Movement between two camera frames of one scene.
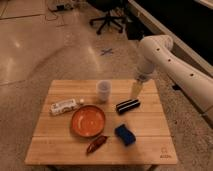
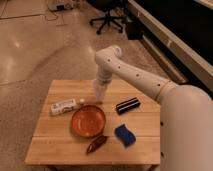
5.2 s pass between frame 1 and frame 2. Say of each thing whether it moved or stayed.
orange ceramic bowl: stayed
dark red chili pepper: stayed
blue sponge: stayed
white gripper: moved
